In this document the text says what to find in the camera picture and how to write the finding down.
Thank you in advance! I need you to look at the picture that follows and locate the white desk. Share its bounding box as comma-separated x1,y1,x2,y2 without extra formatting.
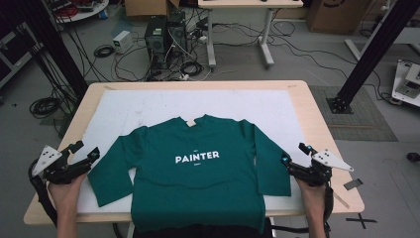
197,0,304,70

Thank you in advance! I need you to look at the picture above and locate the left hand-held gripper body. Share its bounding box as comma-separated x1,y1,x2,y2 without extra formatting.
32,145,93,185

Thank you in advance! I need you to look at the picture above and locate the small coiled black cable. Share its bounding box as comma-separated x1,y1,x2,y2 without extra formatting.
93,44,116,59

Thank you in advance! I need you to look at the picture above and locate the white foam mat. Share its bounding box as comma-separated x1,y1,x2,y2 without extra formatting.
76,88,313,214

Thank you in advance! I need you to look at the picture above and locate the black frame post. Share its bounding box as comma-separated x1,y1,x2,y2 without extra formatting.
326,0,420,115
16,0,89,100

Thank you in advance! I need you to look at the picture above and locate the black computer tower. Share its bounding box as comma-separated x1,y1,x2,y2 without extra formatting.
166,11,188,58
144,15,169,72

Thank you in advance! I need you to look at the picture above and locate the small cardboard box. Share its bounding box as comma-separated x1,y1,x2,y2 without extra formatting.
124,0,181,18

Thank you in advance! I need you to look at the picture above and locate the large cardboard box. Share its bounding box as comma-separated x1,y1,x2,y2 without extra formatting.
306,0,372,35

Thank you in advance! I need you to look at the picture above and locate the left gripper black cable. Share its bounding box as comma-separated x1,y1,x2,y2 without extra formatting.
28,158,59,229

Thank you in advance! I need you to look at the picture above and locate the grey tape piece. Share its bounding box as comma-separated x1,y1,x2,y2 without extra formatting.
343,178,364,191

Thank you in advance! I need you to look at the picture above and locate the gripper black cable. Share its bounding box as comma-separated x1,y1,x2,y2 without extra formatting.
28,158,59,229
324,183,335,238

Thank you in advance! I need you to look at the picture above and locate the light wooden table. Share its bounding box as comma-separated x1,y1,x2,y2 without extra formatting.
23,79,366,238

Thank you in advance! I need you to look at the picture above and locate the person's dark clothing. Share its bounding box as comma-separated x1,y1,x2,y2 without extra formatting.
132,224,273,238

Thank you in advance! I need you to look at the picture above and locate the black tape cross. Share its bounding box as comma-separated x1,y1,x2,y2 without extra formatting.
345,212,378,230

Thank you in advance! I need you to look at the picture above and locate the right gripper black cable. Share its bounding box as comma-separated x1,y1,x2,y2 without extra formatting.
324,183,335,238

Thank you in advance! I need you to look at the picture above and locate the grey floor mat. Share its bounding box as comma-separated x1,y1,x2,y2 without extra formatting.
308,84,399,143

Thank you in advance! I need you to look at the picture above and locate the red cable bundle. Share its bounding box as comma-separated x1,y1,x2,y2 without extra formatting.
55,6,80,19

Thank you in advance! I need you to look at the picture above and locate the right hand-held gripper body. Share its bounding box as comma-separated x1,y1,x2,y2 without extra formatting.
286,148,355,187

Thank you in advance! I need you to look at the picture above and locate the thin wooden stick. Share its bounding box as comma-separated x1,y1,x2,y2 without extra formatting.
332,191,351,210

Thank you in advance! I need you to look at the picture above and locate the large coiled black cable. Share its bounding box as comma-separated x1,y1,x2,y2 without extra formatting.
29,96,62,119

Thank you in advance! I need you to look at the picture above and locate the round white table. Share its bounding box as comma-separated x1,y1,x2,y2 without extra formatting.
49,0,110,24

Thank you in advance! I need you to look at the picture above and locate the white table frame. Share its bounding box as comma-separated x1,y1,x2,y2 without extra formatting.
345,26,420,62

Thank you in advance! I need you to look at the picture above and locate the person's left hand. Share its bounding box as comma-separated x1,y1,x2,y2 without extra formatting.
48,174,88,213

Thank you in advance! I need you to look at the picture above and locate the white machine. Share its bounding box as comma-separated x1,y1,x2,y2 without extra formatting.
390,59,420,108

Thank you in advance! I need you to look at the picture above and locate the person's right hand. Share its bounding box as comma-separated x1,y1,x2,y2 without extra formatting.
294,178,328,216

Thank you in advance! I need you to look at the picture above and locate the white power supply box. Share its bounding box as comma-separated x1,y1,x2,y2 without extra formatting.
112,30,134,55

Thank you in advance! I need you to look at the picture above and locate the green sweatshirt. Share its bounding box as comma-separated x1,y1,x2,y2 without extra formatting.
87,113,292,234

